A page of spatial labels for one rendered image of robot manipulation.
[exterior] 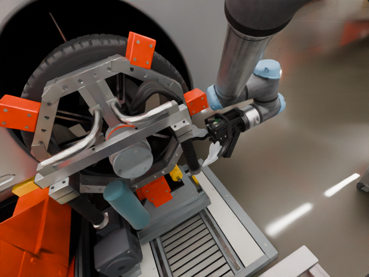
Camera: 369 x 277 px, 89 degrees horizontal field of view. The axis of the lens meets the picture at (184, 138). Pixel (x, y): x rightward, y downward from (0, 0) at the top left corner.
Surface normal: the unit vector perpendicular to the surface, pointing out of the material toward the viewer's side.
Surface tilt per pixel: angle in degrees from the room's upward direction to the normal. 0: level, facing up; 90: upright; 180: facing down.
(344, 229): 0
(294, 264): 0
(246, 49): 125
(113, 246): 0
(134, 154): 90
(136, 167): 90
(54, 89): 90
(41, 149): 90
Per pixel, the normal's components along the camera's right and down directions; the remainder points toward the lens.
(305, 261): -0.25, -0.73
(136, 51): 0.41, 0.51
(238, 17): -0.73, 0.68
